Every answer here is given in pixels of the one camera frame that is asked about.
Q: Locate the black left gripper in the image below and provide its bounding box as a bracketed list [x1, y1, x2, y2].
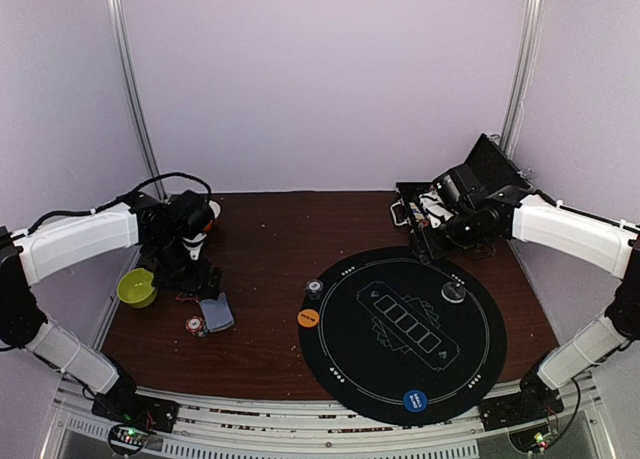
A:
[147, 233, 222, 299]

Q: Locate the orange poker chip stack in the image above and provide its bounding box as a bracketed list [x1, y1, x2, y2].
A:
[185, 316, 209, 338]

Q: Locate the orange big blind button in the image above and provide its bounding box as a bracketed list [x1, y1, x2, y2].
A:
[297, 309, 320, 328]

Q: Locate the purple poker chip stack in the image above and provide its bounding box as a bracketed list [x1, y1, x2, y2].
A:
[305, 279, 324, 300]

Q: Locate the blue small blind button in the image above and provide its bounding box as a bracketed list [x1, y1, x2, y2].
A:
[403, 389, 429, 414]

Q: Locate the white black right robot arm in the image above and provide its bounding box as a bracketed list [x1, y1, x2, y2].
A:
[418, 164, 639, 421]

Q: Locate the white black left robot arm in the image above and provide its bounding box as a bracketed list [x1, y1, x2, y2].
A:
[1, 183, 222, 423]

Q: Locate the grey playing card deck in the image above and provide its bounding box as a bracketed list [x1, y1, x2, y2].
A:
[199, 292, 235, 332]

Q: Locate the black red triangle marker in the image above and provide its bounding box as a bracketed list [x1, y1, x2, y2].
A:
[175, 293, 200, 303]

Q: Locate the grey dealer button on mat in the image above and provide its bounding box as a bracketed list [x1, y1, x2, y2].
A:
[441, 281, 466, 304]

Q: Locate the black poker chip case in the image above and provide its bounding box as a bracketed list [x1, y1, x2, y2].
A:
[390, 134, 533, 264]

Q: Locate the lime green bowl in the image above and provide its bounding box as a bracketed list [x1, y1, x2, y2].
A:
[117, 268, 158, 309]

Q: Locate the orange white ceramic bowl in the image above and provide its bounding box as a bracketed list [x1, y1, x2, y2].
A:
[204, 200, 221, 232]

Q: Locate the round black poker mat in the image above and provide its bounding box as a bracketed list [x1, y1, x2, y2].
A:
[298, 247, 507, 426]

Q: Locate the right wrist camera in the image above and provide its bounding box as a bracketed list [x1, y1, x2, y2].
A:
[418, 192, 453, 229]

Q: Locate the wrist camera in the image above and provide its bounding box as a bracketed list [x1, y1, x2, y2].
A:
[182, 233, 207, 261]
[418, 192, 453, 229]

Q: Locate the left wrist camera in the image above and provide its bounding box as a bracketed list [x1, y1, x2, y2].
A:
[182, 233, 207, 261]

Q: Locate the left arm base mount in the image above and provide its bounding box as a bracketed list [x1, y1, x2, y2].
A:
[91, 387, 179, 433]

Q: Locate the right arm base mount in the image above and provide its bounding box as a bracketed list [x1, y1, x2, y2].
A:
[479, 391, 565, 431]

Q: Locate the right aluminium corner post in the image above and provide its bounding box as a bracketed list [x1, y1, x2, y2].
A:
[500, 0, 544, 158]

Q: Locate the aluminium corner post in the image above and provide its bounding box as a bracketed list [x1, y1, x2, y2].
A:
[500, 0, 544, 158]
[107, 0, 159, 176]

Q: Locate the left aluminium corner post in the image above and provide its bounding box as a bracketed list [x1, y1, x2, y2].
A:
[107, 0, 159, 176]

